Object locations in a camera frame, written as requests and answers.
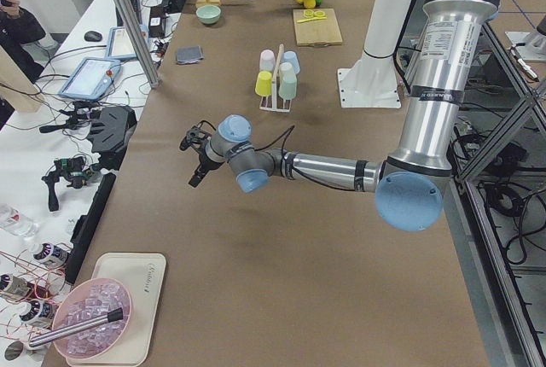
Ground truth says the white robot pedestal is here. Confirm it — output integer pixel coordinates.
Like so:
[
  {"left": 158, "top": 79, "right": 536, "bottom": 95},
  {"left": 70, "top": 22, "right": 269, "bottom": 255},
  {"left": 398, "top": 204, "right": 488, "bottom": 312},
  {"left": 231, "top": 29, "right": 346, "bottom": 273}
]
[{"left": 338, "top": 0, "right": 411, "bottom": 108}]

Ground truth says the pink cup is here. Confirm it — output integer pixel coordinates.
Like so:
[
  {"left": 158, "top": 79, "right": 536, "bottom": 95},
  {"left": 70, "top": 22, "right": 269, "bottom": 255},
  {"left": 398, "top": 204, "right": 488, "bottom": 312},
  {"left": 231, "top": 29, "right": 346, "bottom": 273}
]
[{"left": 259, "top": 50, "right": 276, "bottom": 73}]

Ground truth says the black computer mouse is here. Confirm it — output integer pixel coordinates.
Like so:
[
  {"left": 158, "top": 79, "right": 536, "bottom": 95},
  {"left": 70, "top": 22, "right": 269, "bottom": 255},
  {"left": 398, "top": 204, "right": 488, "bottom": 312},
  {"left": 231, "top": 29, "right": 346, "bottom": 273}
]
[{"left": 84, "top": 31, "right": 103, "bottom": 42}]

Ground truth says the grey folded cloth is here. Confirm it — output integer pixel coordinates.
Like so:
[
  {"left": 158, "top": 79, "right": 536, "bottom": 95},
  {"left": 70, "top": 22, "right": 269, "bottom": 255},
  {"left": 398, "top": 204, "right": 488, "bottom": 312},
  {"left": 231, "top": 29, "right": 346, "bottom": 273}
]
[{"left": 176, "top": 45, "right": 203, "bottom": 65}]

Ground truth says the person in black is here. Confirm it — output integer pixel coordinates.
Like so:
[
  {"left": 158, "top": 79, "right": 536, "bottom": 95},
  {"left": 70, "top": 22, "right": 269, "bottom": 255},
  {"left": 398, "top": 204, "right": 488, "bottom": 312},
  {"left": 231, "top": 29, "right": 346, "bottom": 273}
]
[{"left": 0, "top": 0, "right": 47, "bottom": 129}]

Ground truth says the light blue cup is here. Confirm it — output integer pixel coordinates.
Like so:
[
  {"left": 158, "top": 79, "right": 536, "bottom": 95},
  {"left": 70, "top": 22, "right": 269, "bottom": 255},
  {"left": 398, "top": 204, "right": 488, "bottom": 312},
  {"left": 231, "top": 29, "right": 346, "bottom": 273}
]
[{"left": 282, "top": 50, "right": 300, "bottom": 75}]

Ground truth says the yellow plastic knife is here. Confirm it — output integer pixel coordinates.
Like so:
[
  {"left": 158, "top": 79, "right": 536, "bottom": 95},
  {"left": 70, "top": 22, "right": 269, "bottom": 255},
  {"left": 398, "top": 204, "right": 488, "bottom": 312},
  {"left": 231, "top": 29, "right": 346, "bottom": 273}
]
[{"left": 296, "top": 17, "right": 327, "bottom": 24}]

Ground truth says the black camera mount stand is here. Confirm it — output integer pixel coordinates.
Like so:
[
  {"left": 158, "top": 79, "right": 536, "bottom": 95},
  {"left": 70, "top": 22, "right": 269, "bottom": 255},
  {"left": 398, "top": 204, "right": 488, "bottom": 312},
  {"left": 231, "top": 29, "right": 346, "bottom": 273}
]
[{"left": 39, "top": 100, "right": 137, "bottom": 170}]

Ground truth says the blue teach pendant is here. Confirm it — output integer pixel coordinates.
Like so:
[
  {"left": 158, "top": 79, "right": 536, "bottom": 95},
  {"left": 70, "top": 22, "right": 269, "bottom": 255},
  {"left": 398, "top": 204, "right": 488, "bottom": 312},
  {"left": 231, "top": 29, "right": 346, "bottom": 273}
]
[
  {"left": 105, "top": 26, "right": 137, "bottom": 61},
  {"left": 58, "top": 57, "right": 121, "bottom": 101}
]

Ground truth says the wooden cutting board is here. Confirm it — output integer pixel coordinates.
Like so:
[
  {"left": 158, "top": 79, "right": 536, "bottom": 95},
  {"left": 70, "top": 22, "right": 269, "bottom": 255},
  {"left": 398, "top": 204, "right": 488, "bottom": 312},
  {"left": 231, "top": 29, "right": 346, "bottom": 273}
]
[{"left": 293, "top": 9, "right": 343, "bottom": 46}]

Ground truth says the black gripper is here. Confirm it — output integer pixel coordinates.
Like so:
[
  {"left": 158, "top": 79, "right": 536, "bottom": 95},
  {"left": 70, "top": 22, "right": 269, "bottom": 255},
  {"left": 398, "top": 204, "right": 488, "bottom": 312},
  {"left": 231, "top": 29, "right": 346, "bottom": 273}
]
[{"left": 179, "top": 124, "right": 222, "bottom": 188}]

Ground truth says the aluminium frame post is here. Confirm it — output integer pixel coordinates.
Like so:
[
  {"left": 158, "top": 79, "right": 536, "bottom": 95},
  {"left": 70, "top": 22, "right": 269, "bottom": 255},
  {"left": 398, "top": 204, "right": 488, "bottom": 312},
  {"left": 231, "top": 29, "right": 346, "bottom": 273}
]
[{"left": 113, "top": 0, "right": 160, "bottom": 89}]

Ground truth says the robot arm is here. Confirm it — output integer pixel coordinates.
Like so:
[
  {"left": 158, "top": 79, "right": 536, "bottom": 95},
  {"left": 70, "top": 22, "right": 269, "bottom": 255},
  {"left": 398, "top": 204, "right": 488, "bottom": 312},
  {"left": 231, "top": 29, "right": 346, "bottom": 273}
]
[{"left": 180, "top": 0, "right": 500, "bottom": 231}]

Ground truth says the metal muddler stick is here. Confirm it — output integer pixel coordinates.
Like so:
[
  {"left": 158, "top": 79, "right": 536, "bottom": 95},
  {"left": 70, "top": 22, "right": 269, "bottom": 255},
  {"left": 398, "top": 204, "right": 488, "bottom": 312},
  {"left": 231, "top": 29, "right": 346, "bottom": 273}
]
[{"left": 28, "top": 307, "right": 124, "bottom": 349}]

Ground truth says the white cup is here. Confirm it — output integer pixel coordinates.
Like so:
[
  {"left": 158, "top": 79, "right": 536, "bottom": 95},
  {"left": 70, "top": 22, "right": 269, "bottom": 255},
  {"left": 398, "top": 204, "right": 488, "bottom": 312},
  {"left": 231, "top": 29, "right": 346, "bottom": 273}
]
[{"left": 279, "top": 61, "right": 295, "bottom": 79}]

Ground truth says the cream plastic tray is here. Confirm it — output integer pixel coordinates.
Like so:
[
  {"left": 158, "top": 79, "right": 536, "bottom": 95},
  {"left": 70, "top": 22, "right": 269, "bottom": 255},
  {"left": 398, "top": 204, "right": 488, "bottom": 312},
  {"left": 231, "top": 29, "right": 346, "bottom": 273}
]
[{"left": 84, "top": 253, "right": 166, "bottom": 366}]

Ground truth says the white wire cup holder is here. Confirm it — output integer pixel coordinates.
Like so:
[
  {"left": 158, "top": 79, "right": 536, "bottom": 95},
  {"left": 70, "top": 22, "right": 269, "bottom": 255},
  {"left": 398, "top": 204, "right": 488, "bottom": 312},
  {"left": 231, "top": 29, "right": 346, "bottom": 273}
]
[{"left": 259, "top": 44, "right": 292, "bottom": 113}]

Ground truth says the yellow cup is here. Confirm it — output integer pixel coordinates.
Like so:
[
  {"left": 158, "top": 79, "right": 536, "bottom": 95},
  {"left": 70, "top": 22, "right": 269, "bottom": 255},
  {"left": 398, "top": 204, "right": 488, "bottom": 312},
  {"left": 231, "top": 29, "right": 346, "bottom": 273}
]
[{"left": 254, "top": 70, "right": 272, "bottom": 97}]

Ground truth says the black keyboard bar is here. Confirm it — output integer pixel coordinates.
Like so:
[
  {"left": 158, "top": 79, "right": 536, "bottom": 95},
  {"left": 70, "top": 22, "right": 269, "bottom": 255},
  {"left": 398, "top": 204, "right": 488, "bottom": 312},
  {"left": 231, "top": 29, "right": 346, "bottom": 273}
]
[{"left": 65, "top": 173, "right": 117, "bottom": 285}]

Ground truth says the plastic water bottle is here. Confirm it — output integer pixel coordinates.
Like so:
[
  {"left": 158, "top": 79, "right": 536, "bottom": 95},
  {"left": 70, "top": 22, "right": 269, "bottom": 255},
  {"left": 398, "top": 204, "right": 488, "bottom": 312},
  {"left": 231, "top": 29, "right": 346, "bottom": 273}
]
[{"left": 1, "top": 203, "right": 38, "bottom": 238}]

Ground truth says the pink bowl of ice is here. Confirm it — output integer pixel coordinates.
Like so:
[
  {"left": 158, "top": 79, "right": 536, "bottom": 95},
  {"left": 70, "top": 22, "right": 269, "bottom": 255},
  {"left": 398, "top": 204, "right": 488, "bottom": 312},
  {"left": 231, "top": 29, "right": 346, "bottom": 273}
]
[{"left": 52, "top": 277, "right": 131, "bottom": 359}]

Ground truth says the mint green bowl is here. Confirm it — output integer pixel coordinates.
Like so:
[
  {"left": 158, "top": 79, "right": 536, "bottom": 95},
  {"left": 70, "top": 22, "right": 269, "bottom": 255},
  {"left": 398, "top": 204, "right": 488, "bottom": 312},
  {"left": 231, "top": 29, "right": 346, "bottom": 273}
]
[{"left": 195, "top": 4, "right": 222, "bottom": 26}]

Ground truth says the mint green cup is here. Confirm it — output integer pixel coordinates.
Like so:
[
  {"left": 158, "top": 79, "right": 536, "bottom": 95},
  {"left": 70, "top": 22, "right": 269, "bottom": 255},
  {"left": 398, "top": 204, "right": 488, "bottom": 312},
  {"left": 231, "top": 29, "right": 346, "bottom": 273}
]
[{"left": 278, "top": 73, "right": 298, "bottom": 101}]

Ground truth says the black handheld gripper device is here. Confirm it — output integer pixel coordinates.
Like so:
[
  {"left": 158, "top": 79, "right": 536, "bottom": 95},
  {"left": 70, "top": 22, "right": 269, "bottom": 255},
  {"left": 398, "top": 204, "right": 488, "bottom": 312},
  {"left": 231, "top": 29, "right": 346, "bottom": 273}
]
[{"left": 42, "top": 156, "right": 102, "bottom": 212}]

